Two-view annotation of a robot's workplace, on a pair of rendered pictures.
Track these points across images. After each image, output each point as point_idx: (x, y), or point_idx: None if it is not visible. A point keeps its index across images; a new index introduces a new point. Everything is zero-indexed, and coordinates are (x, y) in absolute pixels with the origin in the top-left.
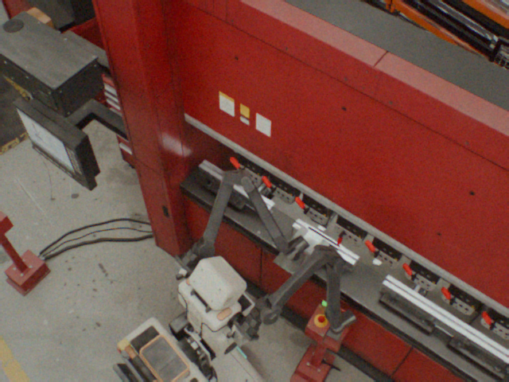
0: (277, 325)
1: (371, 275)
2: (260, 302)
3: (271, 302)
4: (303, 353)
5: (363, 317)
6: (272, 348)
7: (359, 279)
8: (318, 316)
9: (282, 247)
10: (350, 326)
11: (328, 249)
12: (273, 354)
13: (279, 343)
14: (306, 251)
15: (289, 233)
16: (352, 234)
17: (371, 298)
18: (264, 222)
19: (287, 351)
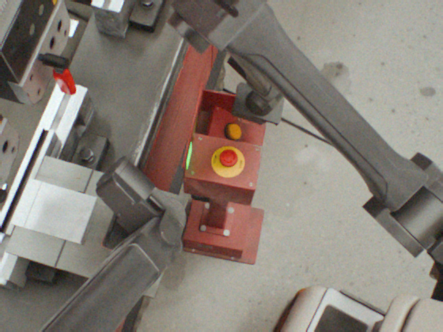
0: (157, 321)
1: (88, 62)
2: (416, 232)
3: (414, 188)
4: (196, 255)
5: (179, 84)
6: (206, 315)
7: (108, 87)
8: (219, 170)
9: (169, 233)
10: (176, 134)
11: (207, 0)
12: (217, 310)
13: (192, 305)
14: (92, 209)
15: (19, 299)
16: (47, 25)
17: (148, 50)
18: (123, 312)
19: (202, 285)
